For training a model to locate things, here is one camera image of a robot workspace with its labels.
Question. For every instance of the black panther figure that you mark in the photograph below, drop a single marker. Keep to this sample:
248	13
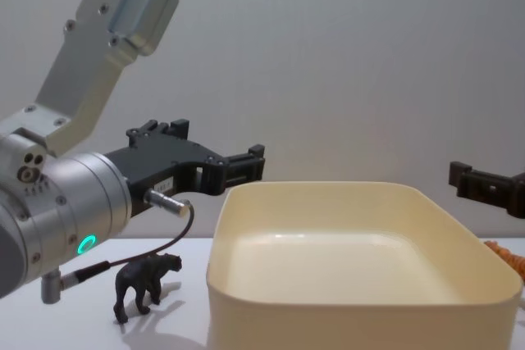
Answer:
141	274

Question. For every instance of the cream plastic box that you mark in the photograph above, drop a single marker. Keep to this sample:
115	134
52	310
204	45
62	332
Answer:
357	305

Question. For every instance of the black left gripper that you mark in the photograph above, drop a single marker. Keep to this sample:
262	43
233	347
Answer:
156	163

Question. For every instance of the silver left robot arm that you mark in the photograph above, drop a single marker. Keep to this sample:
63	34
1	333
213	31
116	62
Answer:
86	202

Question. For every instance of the orange tiger figure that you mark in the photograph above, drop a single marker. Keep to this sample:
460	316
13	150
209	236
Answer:
510	257

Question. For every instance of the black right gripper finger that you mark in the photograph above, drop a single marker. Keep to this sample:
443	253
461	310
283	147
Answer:
484	186

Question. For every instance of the white table cloth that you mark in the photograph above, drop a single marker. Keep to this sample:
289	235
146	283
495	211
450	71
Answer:
193	255

